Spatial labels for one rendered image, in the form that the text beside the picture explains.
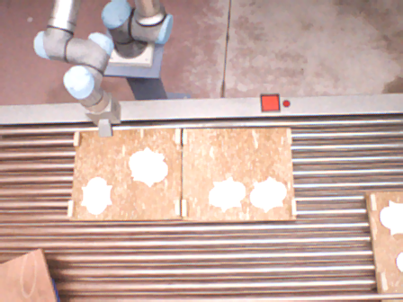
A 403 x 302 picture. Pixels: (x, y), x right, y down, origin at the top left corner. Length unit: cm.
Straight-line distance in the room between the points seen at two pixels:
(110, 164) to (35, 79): 153
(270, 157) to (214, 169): 21
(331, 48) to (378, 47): 33
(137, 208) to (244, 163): 43
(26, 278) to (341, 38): 241
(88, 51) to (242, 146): 67
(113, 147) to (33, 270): 51
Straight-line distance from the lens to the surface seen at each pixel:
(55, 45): 113
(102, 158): 145
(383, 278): 144
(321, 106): 154
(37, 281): 137
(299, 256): 139
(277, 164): 140
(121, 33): 148
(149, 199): 138
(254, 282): 137
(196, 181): 137
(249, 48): 268
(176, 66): 261
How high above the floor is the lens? 228
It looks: 73 degrees down
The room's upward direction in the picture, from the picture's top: 7 degrees counter-clockwise
